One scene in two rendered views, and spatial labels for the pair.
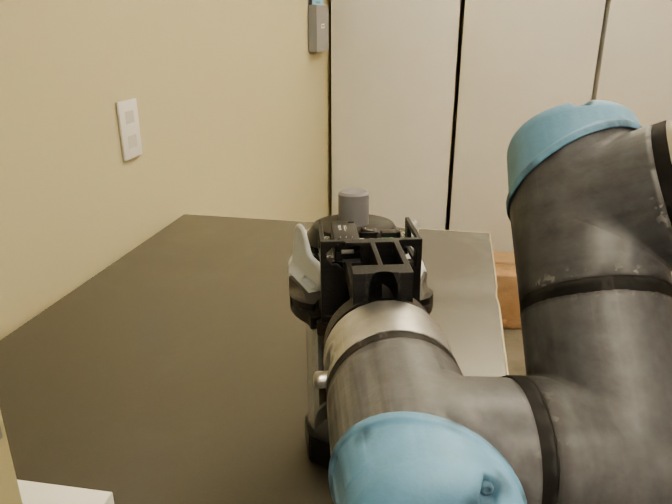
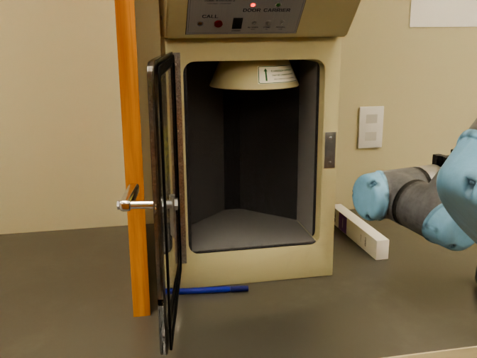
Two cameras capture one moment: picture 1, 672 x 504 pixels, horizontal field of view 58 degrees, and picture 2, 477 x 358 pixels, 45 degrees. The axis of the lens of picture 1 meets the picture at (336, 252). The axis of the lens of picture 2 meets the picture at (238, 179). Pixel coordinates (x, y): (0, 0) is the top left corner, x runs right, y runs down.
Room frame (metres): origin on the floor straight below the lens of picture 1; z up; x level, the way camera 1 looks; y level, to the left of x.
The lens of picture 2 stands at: (-0.33, -0.75, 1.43)
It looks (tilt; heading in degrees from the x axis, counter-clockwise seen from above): 15 degrees down; 67
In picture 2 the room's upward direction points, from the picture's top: straight up
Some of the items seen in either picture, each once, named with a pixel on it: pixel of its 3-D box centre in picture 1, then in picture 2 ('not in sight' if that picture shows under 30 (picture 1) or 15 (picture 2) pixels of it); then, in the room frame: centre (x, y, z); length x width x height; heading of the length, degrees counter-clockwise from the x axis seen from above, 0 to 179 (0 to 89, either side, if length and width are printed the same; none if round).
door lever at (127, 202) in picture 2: not in sight; (140, 197); (-0.17, 0.01, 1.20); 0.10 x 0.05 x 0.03; 69
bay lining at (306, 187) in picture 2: not in sight; (242, 144); (0.12, 0.32, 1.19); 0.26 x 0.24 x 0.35; 169
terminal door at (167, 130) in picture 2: not in sight; (167, 189); (-0.11, 0.07, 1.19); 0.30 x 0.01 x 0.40; 69
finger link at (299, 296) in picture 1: (321, 299); not in sight; (0.44, 0.01, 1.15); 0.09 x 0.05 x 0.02; 28
